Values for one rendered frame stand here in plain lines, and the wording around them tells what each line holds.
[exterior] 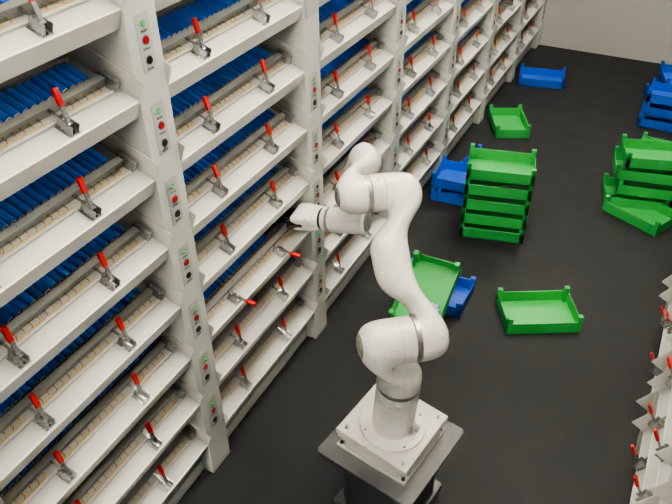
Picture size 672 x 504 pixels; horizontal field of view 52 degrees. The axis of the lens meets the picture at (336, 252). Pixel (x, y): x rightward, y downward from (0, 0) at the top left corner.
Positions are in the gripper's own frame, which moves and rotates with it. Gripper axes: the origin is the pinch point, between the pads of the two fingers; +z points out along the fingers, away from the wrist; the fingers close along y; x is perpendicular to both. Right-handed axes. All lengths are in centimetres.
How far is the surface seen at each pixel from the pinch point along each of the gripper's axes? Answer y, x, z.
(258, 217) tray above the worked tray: 19.3, -13.5, -5.0
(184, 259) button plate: 57, -28, -8
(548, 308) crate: -55, 81, -77
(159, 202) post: 60, -48, -11
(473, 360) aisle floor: -15, 74, -56
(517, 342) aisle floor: -31, 78, -69
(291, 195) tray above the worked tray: 3.1, -10.9, -7.9
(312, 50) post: -15, -52, -17
